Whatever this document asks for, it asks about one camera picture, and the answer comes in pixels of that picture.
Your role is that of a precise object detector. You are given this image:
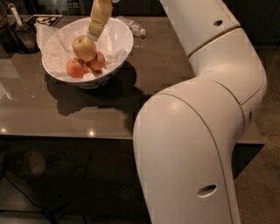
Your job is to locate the clear plastic water bottle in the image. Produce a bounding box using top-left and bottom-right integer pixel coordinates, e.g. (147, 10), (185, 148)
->
(117, 16), (146, 38)

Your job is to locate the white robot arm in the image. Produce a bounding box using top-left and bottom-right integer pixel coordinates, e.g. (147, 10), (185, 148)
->
(133, 0), (267, 224)

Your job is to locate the yellow foam padded gripper finger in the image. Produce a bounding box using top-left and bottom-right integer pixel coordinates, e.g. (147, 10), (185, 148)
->
(87, 0), (113, 41)

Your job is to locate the red apple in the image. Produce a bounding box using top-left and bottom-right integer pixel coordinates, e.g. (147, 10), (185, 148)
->
(66, 58), (88, 79)
(87, 52), (106, 72)

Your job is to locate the red apple right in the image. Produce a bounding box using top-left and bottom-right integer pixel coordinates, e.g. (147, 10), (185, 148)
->
(87, 52), (106, 72)

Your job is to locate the black dustpan with handle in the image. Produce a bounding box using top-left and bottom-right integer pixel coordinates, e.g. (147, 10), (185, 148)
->
(7, 3), (38, 53)

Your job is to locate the black floor cable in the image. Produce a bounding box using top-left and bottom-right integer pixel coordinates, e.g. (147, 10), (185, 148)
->
(0, 169), (88, 224)

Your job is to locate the yellow-green apple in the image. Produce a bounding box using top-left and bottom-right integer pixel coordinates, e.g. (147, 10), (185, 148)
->
(73, 35), (97, 62)

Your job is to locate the red apple left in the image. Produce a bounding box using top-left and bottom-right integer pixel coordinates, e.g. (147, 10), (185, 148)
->
(66, 58), (88, 79)

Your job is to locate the white crumpled paper liner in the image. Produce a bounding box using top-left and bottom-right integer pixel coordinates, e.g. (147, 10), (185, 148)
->
(35, 22), (130, 82)

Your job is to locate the black and white marker card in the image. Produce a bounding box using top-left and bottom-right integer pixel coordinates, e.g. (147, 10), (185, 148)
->
(26, 14), (62, 26)

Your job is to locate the white bowl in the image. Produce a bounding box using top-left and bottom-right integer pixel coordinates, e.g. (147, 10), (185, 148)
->
(41, 16), (135, 90)

